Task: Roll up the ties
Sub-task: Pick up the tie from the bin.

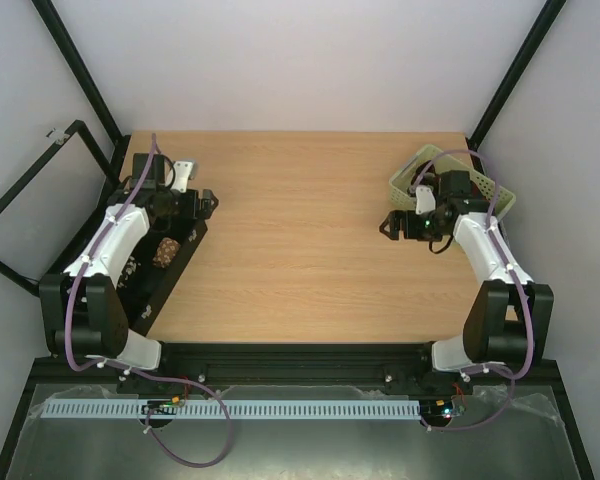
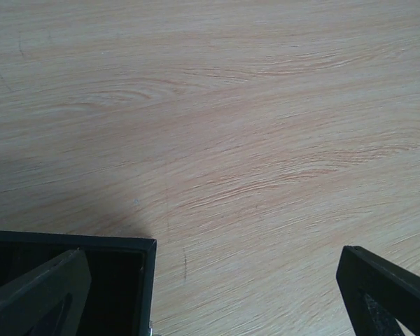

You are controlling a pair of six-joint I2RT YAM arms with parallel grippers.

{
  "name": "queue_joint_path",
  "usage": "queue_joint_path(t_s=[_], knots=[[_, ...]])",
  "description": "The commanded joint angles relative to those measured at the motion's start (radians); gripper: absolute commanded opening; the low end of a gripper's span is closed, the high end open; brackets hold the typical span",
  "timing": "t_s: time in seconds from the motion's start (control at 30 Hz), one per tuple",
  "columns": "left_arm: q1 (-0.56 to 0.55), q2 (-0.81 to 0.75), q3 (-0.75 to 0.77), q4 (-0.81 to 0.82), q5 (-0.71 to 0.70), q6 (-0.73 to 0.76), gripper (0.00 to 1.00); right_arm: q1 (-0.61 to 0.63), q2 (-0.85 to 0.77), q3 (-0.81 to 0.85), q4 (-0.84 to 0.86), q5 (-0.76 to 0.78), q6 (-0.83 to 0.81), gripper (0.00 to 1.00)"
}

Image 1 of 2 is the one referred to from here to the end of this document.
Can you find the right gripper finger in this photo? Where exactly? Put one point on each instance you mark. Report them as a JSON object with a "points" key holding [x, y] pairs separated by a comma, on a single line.
{"points": [[395, 218], [392, 231]]}

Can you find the black white patterned rolled tie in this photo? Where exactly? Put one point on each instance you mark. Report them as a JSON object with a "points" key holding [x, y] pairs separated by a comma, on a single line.
{"points": [[128, 270]]}

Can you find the light green plastic basket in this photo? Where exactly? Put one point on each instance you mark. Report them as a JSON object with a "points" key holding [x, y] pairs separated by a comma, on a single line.
{"points": [[400, 182]]}

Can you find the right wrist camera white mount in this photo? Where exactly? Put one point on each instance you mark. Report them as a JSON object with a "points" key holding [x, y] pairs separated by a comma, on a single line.
{"points": [[425, 200]]}

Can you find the black divided storage box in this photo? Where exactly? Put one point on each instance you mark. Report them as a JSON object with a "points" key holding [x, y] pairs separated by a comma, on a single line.
{"points": [[149, 288]]}

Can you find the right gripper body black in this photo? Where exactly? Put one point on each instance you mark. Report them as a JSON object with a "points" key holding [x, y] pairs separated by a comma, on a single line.
{"points": [[405, 225]]}

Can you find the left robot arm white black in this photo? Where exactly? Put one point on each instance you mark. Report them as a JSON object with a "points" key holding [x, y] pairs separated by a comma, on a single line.
{"points": [[103, 299]]}

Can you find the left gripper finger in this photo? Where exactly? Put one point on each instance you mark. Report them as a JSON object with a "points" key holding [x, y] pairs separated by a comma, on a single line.
{"points": [[207, 194], [207, 207]]}

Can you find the black frame post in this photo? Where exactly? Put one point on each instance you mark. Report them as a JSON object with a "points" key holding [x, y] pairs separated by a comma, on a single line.
{"points": [[530, 45], [69, 51]]}

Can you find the black open box lid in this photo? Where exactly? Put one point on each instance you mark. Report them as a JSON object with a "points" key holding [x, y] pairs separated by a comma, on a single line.
{"points": [[46, 207]]}

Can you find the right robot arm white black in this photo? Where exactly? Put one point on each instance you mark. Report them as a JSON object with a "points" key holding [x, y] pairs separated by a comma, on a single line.
{"points": [[508, 321]]}

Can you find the right black frame post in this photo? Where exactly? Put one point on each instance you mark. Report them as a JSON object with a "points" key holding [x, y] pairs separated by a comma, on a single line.
{"points": [[530, 45]]}

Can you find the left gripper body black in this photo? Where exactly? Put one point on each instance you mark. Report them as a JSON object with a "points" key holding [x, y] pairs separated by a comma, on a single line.
{"points": [[190, 210]]}

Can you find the left black frame post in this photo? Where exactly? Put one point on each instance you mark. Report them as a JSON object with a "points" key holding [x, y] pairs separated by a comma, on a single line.
{"points": [[69, 51]]}

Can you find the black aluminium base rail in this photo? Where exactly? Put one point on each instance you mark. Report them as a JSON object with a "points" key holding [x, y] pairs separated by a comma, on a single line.
{"points": [[394, 369]]}

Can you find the red navy striped tie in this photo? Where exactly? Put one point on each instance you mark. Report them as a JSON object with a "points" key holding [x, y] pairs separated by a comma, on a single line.
{"points": [[424, 177]]}

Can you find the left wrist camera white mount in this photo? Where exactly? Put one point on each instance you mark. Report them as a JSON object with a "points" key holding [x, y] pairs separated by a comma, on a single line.
{"points": [[184, 172]]}

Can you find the brown patterned rolled tie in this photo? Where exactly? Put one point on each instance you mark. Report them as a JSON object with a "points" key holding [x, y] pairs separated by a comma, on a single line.
{"points": [[165, 253]]}

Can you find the light blue slotted cable duct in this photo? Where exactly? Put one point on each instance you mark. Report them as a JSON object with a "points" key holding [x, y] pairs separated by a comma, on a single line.
{"points": [[403, 410]]}

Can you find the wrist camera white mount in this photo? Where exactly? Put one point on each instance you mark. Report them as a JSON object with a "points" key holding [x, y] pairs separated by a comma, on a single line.
{"points": [[425, 200], [184, 172]]}

